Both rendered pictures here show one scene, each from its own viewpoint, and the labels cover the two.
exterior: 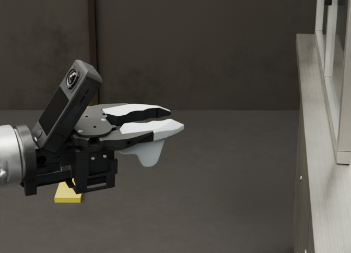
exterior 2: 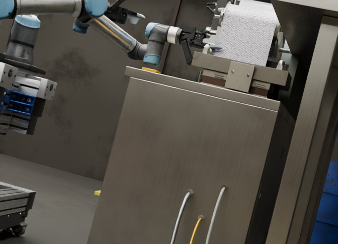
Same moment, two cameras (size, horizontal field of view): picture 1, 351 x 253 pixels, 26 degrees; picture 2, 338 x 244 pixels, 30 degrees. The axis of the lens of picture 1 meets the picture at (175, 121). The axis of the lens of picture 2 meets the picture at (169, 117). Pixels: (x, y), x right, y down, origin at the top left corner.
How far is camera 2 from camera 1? 257 cm
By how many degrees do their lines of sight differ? 24
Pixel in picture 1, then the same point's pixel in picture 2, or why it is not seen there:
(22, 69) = (98, 155)
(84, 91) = not seen: outside the picture
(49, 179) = (109, 16)
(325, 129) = not seen: hidden behind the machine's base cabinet
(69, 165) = (115, 15)
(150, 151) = (135, 19)
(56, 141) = (114, 6)
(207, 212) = not seen: hidden behind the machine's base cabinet
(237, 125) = not seen: hidden behind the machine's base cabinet
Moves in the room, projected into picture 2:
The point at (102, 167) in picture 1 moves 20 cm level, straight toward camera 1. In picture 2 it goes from (122, 18) to (118, 10)
